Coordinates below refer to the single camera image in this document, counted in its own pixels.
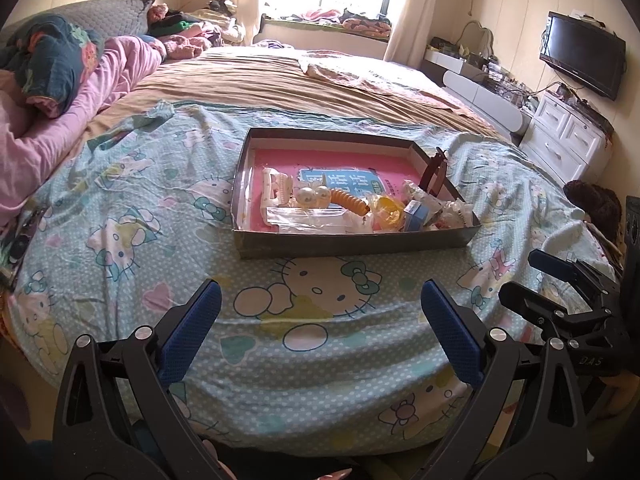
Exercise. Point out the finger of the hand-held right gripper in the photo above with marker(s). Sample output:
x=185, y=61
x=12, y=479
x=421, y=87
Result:
x=550, y=261
x=525, y=300

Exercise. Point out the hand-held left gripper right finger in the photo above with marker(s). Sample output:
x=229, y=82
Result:
x=450, y=330

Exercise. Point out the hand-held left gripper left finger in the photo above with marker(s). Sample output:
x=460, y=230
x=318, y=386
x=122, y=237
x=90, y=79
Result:
x=192, y=330

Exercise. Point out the small blue box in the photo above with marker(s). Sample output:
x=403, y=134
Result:
x=415, y=217

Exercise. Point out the dark cardboard box tray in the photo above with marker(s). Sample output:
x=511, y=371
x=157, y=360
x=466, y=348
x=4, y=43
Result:
x=350, y=247

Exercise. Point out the yellow wrapper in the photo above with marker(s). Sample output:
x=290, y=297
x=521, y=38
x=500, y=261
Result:
x=387, y=210

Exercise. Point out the clear plastic bag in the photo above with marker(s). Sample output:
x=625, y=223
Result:
x=305, y=220

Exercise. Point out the white hair claw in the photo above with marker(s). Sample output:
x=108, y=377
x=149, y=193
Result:
x=277, y=185

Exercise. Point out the brown furry cushion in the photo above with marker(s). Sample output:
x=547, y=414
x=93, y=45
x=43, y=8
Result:
x=595, y=205

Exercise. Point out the printed cartoon cat blanket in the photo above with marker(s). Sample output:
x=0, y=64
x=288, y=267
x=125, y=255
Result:
x=150, y=260

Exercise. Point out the white chest of drawers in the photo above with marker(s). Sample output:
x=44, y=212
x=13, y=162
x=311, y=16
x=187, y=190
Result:
x=555, y=130

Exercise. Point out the clutter on chest of drawers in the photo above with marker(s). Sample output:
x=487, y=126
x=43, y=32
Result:
x=582, y=105

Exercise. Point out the pearl hair clip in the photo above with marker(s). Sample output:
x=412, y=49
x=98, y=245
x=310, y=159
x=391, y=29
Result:
x=312, y=196

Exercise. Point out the grey white vanity dresser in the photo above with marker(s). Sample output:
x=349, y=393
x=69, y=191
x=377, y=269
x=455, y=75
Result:
x=480, y=95

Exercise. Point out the pink book with blue label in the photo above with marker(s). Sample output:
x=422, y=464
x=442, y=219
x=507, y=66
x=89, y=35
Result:
x=350, y=160

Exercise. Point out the clutter on vanity dresser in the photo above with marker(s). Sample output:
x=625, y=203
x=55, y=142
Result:
x=490, y=67

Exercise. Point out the vanity mirror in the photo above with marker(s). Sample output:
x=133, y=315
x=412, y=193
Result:
x=475, y=37

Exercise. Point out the tan bedsheet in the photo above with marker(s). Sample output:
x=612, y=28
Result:
x=250, y=85

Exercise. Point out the pink quilt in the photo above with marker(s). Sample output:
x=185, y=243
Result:
x=115, y=70

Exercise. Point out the cream curtain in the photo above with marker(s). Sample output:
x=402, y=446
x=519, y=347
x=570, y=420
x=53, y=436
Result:
x=250, y=0
x=412, y=10

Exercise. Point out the pile of clothes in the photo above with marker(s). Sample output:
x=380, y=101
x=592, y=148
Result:
x=180, y=25

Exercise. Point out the blue floral quilt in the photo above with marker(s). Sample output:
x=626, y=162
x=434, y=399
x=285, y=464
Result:
x=50, y=60

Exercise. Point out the grey quilted headboard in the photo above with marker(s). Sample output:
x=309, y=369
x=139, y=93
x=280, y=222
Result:
x=100, y=15

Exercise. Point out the blankets on window seat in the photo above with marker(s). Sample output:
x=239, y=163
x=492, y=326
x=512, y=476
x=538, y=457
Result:
x=325, y=17

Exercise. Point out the wall television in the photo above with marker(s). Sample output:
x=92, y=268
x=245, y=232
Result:
x=580, y=55

